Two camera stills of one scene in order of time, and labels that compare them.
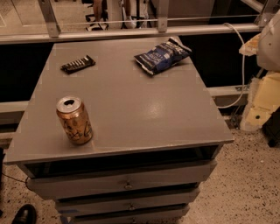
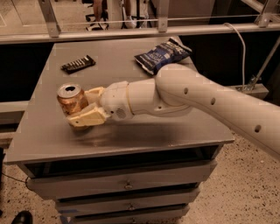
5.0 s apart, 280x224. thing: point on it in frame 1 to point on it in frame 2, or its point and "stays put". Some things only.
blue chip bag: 169,53 stays put
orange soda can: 75,120 to 72,97
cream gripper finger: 263,100 to 93,117
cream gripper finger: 251,47 to 93,95
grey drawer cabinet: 155,137 stays put
